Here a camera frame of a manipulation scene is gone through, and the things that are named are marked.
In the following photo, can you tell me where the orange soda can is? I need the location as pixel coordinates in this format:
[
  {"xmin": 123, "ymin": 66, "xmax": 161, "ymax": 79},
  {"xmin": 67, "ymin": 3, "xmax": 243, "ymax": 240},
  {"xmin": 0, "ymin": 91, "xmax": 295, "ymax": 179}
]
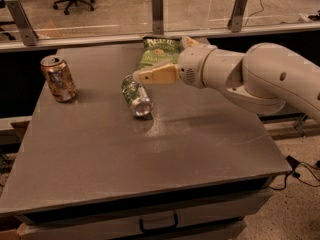
[{"xmin": 40, "ymin": 55, "xmax": 76, "ymax": 102}]

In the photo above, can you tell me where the metal bracket post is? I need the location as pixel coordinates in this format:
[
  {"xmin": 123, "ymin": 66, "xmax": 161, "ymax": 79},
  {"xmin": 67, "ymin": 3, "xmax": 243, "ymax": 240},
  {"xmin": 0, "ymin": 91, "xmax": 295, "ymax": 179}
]
[
  {"xmin": 152, "ymin": 0, "xmax": 164, "ymax": 35},
  {"xmin": 228, "ymin": 0, "xmax": 248, "ymax": 33},
  {"xmin": 5, "ymin": 0, "xmax": 38, "ymax": 46}
]

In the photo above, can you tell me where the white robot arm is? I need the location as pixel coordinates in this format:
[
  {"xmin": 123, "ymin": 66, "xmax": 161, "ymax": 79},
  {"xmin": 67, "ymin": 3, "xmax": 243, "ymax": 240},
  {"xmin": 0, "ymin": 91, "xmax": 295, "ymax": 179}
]
[{"xmin": 133, "ymin": 37, "xmax": 320, "ymax": 122}]

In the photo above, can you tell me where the black drawer handle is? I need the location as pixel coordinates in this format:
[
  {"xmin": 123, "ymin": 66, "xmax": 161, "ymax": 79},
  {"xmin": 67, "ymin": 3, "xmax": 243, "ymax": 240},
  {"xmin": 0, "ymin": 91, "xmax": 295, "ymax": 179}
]
[{"xmin": 139, "ymin": 212, "xmax": 179, "ymax": 234}]

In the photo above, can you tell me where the right metal bracket post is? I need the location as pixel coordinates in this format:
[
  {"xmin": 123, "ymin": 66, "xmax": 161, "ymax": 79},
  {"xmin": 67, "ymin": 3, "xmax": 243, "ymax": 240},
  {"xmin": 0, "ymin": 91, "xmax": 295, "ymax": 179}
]
[{"xmin": 228, "ymin": 0, "xmax": 248, "ymax": 33}]

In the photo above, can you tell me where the left metal bracket post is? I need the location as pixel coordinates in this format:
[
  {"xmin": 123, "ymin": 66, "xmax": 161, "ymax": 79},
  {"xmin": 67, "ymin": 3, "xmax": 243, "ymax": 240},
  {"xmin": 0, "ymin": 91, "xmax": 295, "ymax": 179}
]
[{"xmin": 5, "ymin": 0, "xmax": 38, "ymax": 46}]

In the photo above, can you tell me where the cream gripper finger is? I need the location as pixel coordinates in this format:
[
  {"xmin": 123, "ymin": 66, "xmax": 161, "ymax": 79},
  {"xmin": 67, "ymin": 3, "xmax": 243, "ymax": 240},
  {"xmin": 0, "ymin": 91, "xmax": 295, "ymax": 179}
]
[
  {"xmin": 133, "ymin": 61, "xmax": 180, "ymax": 85},
  {"xmin": 179, "ymin": 36, "xmax": 198, "ymax": 52}
]

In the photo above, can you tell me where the green chip bag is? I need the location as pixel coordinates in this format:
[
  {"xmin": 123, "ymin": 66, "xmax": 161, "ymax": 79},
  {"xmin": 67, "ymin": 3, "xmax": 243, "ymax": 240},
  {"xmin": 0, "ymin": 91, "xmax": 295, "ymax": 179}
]
[{"xmin": 138, "ymin": 36, "xmax": 180, "ymax": 69}]

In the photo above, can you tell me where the grey table drawer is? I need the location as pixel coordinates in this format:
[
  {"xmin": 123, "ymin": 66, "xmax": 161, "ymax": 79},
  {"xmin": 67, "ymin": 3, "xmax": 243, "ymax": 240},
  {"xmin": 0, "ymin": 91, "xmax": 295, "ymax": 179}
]
[{"xmin": 17, "ymin": 188, "xmax": 272, "ymax": 240}]

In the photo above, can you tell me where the black floor cable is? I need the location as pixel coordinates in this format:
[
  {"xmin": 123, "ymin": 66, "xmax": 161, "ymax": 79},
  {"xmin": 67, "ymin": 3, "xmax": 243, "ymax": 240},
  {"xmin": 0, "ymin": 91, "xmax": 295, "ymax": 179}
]
[{"xmin": 268, "ymin": 155, "xmax": 320, "ymax": 192}]

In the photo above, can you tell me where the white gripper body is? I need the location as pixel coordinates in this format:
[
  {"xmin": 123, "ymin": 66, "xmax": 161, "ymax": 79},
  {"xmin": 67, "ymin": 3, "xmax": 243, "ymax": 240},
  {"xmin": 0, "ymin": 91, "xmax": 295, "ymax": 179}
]
[{"xmin": 178, "ymin": 43, "xmax": 216, "ymax": 88}]

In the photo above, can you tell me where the green soda can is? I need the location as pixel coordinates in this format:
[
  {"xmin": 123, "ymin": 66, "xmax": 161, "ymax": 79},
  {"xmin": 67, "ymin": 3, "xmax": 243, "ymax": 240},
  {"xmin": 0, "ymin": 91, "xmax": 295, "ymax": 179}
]
[{"xmin": 121, "ymin": 75, "xmax": 153, "ymax": 117}]

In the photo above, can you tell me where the middle metal bracket post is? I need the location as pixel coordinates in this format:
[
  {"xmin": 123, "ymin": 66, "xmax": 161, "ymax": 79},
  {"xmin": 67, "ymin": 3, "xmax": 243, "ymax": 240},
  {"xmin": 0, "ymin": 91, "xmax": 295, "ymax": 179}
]
[{"xmin": 152, "ymin": 0, "xmax": 164, "ymax": 35}]

